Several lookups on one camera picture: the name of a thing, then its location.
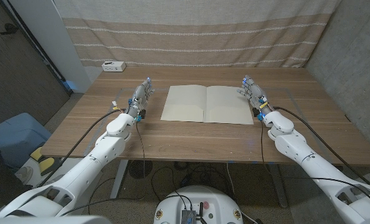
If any white wall pillar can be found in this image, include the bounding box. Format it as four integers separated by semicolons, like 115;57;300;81
9;0;92;93

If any white table leg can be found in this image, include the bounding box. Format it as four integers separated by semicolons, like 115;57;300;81
110;159;130;200

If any black round floor disc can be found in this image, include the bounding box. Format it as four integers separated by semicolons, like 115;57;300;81
128;160;153;180

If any black door handle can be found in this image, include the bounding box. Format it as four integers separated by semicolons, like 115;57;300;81
0;23;19;35

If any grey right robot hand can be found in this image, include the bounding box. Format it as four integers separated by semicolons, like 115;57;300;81
237;75;273;116

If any grey sneaker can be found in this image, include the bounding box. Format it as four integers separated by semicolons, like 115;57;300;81
15;166;33;185

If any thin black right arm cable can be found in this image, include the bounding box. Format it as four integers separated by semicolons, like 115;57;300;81
260;120;370;215

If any black fabric bundle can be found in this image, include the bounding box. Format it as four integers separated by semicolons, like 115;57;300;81
0;141;33;205

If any beige striped curtain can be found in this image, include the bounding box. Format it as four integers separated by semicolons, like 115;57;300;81
53;0;341;68

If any yellow and black floor object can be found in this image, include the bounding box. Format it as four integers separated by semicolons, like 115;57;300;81
30;146;63;177

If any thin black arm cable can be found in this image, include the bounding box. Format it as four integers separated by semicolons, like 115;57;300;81
260;120;370;215
59;120;147;217

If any grey electronics box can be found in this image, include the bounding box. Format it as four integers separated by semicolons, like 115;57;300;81
181;209;197;224

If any white power strip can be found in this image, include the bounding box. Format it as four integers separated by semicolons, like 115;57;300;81
102;60;126;73

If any cream paper file folder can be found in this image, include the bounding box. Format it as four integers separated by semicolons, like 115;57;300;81
160;84;255;126

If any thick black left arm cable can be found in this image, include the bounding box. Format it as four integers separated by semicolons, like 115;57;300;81
37;108;126;187

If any black floor cable tangle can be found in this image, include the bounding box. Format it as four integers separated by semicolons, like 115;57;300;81
150;161;235;203

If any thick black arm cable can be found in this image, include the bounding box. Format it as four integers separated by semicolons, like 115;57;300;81
37;108;126;187
273;106;370;187

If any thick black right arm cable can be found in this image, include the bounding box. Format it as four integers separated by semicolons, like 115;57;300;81
273;106;370;187

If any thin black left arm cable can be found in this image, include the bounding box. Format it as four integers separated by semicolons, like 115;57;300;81
59;120;147;217

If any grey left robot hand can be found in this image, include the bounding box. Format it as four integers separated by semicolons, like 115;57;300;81
126;77;155;118

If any grey table leg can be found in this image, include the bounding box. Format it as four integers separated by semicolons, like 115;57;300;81
267;163;288;208

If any white robot torso base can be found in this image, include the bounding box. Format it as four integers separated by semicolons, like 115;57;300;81
153;185;244;224

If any blue plastic bin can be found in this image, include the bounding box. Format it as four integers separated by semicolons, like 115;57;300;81
0;112;52;169

